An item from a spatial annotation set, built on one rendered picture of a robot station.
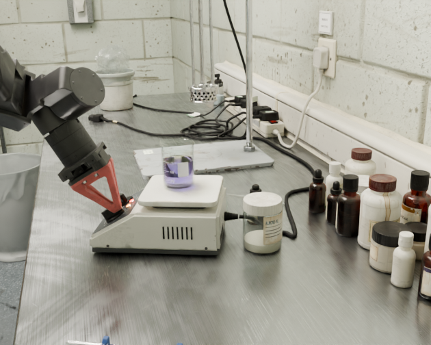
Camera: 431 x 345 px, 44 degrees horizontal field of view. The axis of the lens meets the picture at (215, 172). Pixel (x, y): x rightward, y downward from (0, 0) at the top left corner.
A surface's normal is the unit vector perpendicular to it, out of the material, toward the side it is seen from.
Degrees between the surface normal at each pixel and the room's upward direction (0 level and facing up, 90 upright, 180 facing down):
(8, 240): 94
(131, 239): 90
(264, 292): 0
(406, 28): 90
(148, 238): 90
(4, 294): 0
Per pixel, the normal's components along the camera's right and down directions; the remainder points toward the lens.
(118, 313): -0.03, -0.95
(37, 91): -0.69, -0.25
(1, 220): 0.04, 0.39
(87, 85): 0.73, -0.29
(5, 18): 0.26, 0.31
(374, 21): -0.97, 0.11
